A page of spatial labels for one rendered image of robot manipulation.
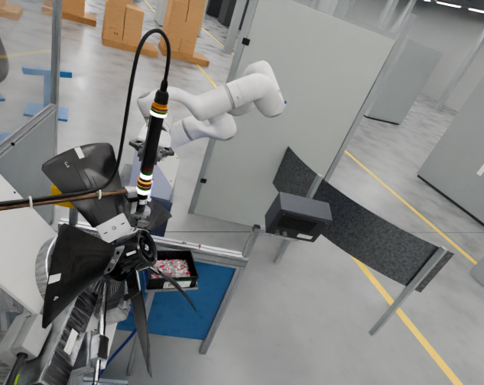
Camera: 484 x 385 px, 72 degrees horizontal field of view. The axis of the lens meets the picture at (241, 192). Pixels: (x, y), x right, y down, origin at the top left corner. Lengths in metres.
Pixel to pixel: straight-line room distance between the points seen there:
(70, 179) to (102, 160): 0.11
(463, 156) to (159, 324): 6.01
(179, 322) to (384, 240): 1.52
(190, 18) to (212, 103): 8.02
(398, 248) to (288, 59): 1.63
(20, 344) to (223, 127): 1.15
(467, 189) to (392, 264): 4.38
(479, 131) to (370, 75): 4.20
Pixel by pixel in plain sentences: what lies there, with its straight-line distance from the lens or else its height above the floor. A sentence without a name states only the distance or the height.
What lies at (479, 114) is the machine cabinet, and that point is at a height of 1.48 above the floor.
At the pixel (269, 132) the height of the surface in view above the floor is 1.02.
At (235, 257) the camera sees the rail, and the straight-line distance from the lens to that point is 1.70.
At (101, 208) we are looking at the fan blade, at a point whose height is 1.30.
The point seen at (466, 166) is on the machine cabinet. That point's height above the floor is 0.66.
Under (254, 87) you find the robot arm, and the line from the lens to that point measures 1.19.
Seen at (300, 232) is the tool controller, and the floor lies 1.10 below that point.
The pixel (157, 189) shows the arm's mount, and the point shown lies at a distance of 1.78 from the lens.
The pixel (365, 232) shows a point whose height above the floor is 0.78.
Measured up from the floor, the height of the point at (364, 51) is 1.86.
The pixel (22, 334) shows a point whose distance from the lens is 0.97.
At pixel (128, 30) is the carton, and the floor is 0.41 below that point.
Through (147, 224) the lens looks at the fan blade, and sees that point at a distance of 1.22.
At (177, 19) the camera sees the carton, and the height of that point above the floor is 0.87.
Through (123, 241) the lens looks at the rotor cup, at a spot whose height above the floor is 1.24.
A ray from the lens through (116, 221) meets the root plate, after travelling 1.08.
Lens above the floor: 1.96
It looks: 30 degrees down
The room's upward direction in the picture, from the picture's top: 21 degrees clockwise
